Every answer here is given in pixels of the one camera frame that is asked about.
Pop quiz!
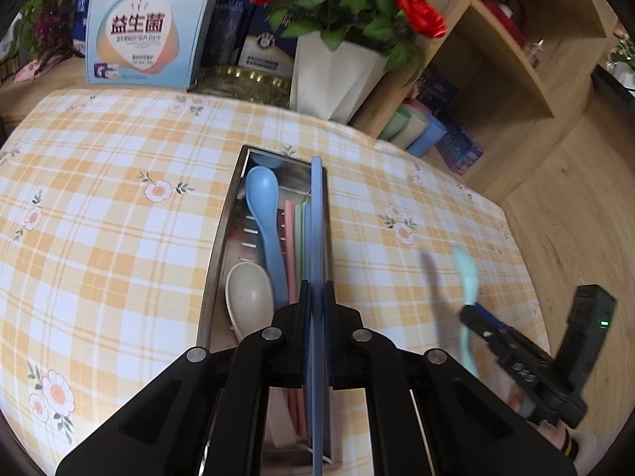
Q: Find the mint green plastic spoon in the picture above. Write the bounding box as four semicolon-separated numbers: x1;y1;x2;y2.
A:
452;246;479;378

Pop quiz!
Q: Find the blue chopstick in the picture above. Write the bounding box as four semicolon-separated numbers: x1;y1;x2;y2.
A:
301;202;312;438
310;157;325;475

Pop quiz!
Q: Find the person's right hand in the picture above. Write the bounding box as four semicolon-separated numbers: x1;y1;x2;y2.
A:
508;386;565;446

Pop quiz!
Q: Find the white sleeve with stripes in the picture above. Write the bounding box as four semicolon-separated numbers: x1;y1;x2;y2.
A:
537;421;598;475

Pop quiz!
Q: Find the pink chopstick in tray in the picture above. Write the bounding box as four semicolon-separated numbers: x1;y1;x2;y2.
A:
284;200;308;437

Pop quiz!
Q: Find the beige plastic spoon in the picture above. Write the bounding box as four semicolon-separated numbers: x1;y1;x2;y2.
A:
225;261;298;448

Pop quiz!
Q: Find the purple box on shelf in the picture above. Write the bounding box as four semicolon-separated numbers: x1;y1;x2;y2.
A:
436;116;483;176

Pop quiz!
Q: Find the stainless steel utensil tray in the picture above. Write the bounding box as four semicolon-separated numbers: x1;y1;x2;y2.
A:
197;145;341;475

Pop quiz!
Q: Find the blue plastic cup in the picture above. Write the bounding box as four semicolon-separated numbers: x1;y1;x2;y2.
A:
406;115;448;158

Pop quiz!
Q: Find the beige plastic cup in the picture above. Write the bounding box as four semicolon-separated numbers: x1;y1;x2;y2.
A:
390;111;429;150

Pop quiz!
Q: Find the green chopstick pair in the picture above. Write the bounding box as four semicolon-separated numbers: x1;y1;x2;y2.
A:
294;202;310;285

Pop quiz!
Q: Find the yellow checked tablecloth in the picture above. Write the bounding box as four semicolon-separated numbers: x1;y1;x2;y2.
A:
1;89;548;474

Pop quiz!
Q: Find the green plastic cup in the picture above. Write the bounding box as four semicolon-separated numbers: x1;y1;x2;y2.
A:
379;106;411;141

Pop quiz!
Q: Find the blue plastic spoon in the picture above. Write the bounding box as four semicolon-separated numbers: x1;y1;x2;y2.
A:
245;165;289;309

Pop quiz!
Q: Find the dark printed box on shelf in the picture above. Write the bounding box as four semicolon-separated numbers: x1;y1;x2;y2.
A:
416;68;458;115

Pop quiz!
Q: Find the wooden shelf unit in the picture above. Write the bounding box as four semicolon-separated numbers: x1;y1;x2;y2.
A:
346;0;635;259

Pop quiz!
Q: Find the white flower pot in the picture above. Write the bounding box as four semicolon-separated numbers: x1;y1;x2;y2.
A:
290;32;387;125

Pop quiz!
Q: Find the red item on shelf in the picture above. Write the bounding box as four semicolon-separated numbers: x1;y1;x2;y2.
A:
480;0;526;48

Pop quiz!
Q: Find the gold round tin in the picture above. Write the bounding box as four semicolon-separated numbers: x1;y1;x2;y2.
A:
190;65;291;109

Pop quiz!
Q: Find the red rose bouquet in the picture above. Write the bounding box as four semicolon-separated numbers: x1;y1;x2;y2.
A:
248;0;446;84

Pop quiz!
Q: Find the light blue probiotic box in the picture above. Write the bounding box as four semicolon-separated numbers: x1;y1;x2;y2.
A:
85;0;215;89

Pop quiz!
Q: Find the dark blue box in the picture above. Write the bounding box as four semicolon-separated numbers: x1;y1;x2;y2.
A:
201;0;255;68

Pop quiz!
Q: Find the pink blossom plant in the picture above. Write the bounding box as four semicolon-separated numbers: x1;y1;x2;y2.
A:
9;0;84;80

